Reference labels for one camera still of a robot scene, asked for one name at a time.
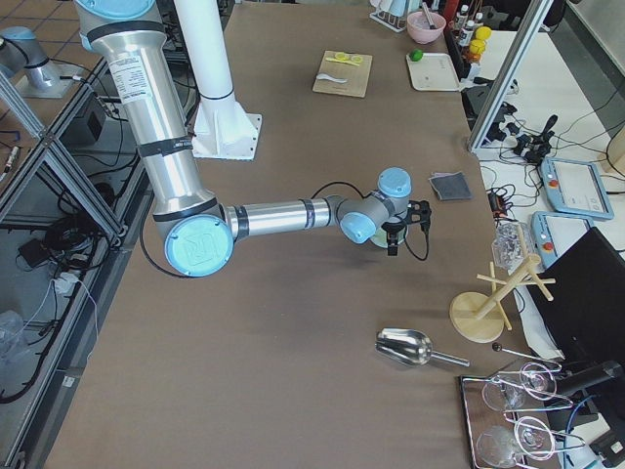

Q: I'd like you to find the grey folded cloth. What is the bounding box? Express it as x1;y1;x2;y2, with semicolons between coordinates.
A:
429;172;473;201

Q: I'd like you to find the wine glass rack tray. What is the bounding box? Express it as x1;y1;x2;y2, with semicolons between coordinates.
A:
459;362;585;468

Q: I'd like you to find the clear glass juicer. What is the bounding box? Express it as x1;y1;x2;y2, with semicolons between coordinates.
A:
491;222;536;271

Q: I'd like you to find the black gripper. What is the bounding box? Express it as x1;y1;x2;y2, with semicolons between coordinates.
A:
382;219;407;256

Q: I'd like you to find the aluminium frame post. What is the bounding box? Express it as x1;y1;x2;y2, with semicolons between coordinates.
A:
467;0;553;153

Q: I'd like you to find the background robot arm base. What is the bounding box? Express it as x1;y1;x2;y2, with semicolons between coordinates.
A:
1;26;70;99

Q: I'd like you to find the steel muddler black tip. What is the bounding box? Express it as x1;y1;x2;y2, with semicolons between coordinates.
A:
422;3;437;29

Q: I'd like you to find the black monitor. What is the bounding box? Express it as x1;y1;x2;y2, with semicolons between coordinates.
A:
530;228;624;363

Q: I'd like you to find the green lime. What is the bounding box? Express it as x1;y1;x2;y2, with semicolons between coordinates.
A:
410;49;424;62

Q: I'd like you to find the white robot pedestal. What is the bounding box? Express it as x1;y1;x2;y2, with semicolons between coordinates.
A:
175;0;262;161

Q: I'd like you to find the teach pendant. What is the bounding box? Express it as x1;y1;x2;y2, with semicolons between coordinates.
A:
530;211;595;269
539;157;614;220

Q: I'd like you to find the silver metal scoop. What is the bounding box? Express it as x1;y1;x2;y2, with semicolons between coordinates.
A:
375;327;471;367

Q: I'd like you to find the pink bowl of ice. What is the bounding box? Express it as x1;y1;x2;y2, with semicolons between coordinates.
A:
406;11;447;44

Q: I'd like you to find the teach pendant upper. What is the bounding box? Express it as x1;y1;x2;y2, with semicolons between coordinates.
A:
539;157;614;220

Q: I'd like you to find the white ceramic spoon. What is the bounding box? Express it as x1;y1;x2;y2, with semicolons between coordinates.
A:
315;73;349;84

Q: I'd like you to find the teach pendant lower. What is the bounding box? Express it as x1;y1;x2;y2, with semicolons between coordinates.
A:
530;211;595;269

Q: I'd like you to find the cream rabbit tray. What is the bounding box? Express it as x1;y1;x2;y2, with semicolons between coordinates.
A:
405;53;460;92

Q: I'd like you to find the wooden mug tree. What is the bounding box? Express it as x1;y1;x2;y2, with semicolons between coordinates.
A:
449;253;556;343

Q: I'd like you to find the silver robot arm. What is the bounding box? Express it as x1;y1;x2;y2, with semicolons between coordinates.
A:
75;1;411;277

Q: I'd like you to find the white wire cup rack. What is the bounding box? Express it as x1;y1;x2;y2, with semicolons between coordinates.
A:
369;0;408;32

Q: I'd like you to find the yellow plastic knife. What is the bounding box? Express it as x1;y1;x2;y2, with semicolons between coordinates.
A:
325;56;356;66

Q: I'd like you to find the wooden cutting board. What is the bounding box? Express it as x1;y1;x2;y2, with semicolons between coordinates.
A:
312;50;373;98

